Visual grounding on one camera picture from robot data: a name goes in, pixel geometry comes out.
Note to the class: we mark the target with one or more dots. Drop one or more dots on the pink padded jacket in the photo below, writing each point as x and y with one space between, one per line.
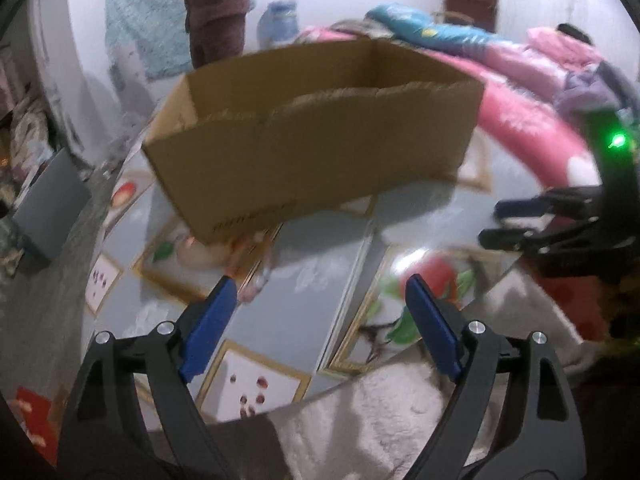
562 50

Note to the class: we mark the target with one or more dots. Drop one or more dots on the grey storage box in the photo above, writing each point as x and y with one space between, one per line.
50 210

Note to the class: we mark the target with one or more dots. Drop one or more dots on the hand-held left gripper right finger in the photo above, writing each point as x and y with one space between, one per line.
435 330

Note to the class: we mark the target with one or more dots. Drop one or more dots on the pile of light clothes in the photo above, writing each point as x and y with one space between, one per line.
25 135

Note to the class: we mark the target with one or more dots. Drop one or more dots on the teal printed pillow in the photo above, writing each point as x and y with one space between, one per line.
425 25

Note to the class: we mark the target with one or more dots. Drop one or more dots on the dark red cloth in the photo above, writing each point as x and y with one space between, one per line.
580 305

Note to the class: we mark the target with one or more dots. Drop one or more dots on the blue water jug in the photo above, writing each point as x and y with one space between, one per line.
277 25

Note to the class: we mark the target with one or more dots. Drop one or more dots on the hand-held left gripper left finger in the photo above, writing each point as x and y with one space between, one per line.
207 330

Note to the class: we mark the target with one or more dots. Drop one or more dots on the teal patterned hanging cloth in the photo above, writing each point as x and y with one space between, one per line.
145 30

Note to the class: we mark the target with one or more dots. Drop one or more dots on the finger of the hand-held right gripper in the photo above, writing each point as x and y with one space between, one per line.
510 239
525 206

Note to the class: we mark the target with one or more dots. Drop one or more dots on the brown cardboard box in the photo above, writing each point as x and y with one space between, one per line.
310 160

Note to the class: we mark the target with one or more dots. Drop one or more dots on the white fluffy blanket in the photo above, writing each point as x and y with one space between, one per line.
350 435

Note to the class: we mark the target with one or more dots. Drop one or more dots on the red printed bag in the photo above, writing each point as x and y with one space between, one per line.
35 415

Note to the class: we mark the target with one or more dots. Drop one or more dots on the pink floral blanket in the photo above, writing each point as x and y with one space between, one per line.
520 125

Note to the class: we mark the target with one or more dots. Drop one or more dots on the lilac garment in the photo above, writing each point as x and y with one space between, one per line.
585 90

